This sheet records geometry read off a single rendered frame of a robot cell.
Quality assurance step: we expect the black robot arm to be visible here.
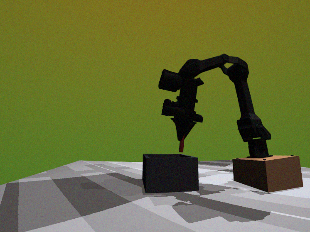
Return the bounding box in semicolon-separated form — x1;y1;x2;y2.
158;54;273;158

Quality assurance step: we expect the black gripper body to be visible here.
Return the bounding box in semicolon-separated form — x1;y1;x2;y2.
161;93;203;122

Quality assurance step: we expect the dark red cylinder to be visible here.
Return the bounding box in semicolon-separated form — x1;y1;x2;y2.
179;135;185;152

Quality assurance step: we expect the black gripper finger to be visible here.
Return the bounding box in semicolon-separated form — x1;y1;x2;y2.
184;122;197;139
171;118;190;141

